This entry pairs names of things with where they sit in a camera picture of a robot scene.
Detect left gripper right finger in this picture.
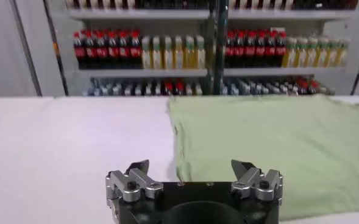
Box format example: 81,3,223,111
230,159,284,203

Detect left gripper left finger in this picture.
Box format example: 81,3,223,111
105,159,164,203

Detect light green t-shirt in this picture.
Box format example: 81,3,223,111
168,94,359,222

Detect yellow juice bottle green cap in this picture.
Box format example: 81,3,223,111
335,38,350,66
194,35,207,69
151,35,163,69
282,37,297,68
315,37,329,68
140,35,152,69
324,38,340,67
294,37,308,68
173,35,185,69
162,35,174,69
304,37,319,68
183,35,196,69

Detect grey beverage shelf unit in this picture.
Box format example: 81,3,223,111
217,0,359,97
65,0,218,97

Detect dark wall trim strip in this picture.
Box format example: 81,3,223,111
8,0,43,97

